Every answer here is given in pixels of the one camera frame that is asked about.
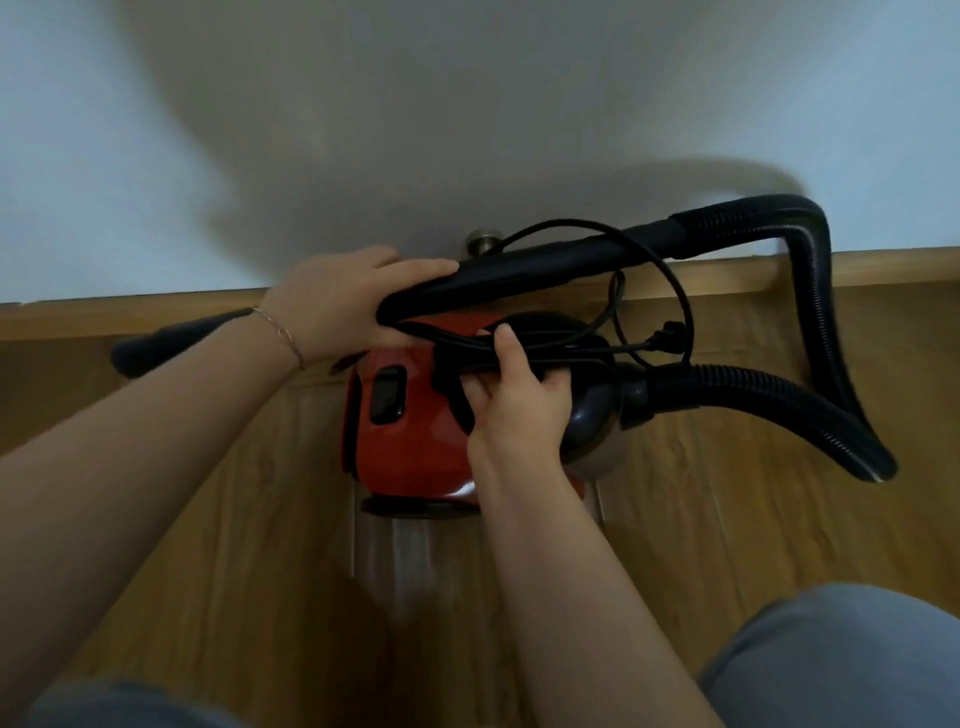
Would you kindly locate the person's right hand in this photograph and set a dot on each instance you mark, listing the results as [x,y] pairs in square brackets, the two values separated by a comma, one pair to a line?
[525,420]

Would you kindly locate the person's left hand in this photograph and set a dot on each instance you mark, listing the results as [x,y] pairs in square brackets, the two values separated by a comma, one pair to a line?
[337,307]

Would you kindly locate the person's left leg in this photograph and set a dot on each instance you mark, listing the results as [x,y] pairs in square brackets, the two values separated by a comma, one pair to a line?
[112,709]

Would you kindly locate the wooden skirting board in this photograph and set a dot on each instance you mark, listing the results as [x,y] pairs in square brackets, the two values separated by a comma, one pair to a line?
[900,266]

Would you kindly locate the person's left forearm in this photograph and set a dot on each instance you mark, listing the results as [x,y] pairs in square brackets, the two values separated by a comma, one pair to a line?
[135,465]

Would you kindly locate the person's right leg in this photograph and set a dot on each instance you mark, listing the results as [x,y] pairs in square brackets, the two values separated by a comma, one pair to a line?
[825,660]

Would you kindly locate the person's right forearm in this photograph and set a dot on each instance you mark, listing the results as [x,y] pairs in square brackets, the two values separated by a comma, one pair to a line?
[585,600]

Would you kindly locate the person's leg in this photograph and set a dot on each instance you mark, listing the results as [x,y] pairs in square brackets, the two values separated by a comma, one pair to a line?
[112,709]
[825,660]

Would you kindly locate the round metal wall door stop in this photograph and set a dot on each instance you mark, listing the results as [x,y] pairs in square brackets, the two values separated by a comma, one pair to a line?
[484,241]

